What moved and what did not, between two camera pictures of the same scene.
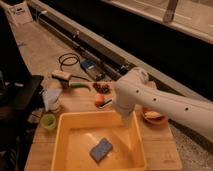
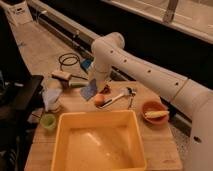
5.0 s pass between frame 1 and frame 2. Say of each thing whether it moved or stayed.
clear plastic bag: stayed
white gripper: moved
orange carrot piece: stayed
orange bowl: stayed
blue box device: stayed
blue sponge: moved
